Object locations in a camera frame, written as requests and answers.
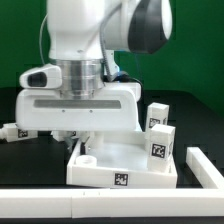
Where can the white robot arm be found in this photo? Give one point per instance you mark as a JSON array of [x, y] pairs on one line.
[[78, 89]]

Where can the white L-shaped obstacle fence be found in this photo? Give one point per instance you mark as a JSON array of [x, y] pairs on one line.
[[207, 200]]

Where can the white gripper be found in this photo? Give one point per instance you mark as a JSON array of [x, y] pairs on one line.
[[113, 108]]

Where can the white square table top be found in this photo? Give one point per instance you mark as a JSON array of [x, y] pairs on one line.
[[117, 160]]

